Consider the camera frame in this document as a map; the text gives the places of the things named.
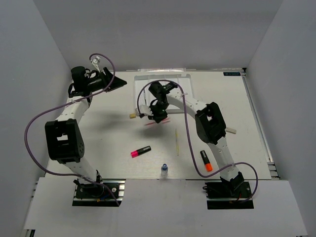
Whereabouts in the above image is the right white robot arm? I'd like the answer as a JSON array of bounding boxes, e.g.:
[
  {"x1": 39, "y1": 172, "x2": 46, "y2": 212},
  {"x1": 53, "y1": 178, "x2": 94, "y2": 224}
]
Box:
[{"x1": 148, "y1": 81, "x2": 244, "y2": 197}]

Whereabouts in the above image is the yellow pen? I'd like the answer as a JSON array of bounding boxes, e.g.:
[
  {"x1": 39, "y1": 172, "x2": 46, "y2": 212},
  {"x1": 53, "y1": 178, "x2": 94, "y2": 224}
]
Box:
[{"x1": 175, "y1": 128, "x2": 180, "y2": 156}]

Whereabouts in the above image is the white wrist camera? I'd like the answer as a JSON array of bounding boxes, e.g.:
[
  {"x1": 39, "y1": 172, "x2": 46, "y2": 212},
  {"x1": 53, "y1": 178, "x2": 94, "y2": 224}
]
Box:
[
  {"x1": 135, "y1": 105, "x2": 153, "y2": 118},
  {"x1": 90, "y1": 56, "x2": 101, "y2": 72}
]

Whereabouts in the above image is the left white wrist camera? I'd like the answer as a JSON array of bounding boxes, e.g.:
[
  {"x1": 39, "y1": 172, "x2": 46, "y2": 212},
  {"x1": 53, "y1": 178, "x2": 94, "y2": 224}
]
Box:
[{"x1": 90, "y1": 56, "x2": 101, "y2": 72}]

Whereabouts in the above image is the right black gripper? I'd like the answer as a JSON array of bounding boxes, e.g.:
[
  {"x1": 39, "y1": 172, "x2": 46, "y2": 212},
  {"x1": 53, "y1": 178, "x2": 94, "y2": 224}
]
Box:
[{"x1": 146, "y1": 101, "x2": 169, "y2": 123}]

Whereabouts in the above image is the white compartment tray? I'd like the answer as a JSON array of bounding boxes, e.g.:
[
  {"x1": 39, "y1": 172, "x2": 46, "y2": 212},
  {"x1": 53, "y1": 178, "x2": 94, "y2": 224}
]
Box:
[{"x1": 134, "y1": 73, "x2": 197, "y2": 116}]

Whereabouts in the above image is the pink pen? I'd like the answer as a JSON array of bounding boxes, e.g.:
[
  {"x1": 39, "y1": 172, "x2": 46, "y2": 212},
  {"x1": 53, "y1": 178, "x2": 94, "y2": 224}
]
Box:
[{"x1": 144, "y1": 118, "x2": 171, "y2": 127}]

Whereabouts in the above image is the white eraser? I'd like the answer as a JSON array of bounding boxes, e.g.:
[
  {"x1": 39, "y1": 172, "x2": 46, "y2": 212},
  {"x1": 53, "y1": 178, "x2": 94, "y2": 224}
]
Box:
[{"x1": 225, "y1": 127, "x2": 237, "y2": 134}]

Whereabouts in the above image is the pink highlighter black cap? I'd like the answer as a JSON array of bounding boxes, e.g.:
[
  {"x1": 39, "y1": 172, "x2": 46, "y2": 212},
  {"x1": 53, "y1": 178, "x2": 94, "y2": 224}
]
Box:
[{"x1": 130, "y1": 146, "x2": 151, "y2": 158}]

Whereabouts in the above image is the orange highlighter black cap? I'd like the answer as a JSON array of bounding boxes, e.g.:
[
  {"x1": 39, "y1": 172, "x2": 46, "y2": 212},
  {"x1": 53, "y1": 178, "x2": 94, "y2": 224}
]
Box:
[{"x1": 200, "y1": 150, "x2": 213, "y2": 172}]

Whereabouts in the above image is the small blue-capped bottle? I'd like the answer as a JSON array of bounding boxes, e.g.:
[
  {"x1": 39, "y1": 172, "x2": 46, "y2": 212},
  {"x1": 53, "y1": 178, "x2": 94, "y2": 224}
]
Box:
[{"x1": 160, "y1": 163, "x2": 168, "y2": 178}]

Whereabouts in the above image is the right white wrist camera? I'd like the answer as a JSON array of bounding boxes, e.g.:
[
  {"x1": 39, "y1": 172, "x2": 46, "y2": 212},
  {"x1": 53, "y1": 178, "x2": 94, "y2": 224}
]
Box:
[{"x1": 135, "y1": 105, "x2": 153, "y2": 118}]

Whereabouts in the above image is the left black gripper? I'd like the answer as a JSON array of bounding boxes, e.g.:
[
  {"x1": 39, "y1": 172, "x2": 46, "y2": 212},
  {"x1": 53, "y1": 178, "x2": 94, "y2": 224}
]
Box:
[{"x1": 86, "y1": 67, "x2": 127, "y2": 93}]

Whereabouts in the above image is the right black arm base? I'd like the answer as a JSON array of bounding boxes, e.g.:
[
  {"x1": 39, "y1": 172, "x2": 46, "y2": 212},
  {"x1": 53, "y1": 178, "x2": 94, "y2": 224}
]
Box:
[{"x1": 202, "y1": 182, "x2": 254, "y2": 210}]

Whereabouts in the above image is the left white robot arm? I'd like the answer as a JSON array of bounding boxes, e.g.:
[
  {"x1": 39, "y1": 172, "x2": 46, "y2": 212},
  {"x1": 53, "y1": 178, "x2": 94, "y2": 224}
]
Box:
[{"x1": 45, "y1": 66, "x2": 127, "y2": 197}]

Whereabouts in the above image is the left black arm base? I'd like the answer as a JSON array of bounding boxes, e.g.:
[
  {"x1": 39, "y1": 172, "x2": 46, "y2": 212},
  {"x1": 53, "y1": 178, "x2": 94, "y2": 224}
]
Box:
[{"x1": 72, "y1": 179, "x2": 125, "y2": 207}]

